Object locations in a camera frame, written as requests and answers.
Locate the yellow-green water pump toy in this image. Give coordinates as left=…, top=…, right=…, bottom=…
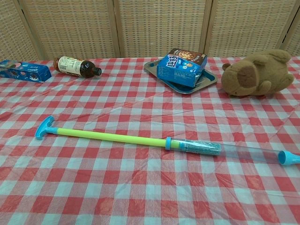
left=35, top=115, right=300, bottom=167

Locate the blue chocolate chip cookie box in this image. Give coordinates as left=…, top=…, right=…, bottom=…
left=156, top=48, right=209, bottom=88

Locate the metal tray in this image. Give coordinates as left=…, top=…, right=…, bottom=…
left=143, top=60, right=218, bottom=95

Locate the red white checkered tablecloth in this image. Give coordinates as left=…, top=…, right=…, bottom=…
left=0, top=56, right=300, bottom=225

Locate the woven wooden folding screen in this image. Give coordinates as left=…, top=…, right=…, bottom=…
left=0, top=0, right=300, bottom=62

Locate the brown bottle with white label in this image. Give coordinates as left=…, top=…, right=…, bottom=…
left=53, top=56, right=103, bottom=79

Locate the brown plush toy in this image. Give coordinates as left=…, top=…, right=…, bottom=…
left=221, top=49, right=294, bottom=98

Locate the blue Oreo cookie box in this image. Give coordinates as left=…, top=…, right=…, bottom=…
left=0, top=60, right=52, bottom=83

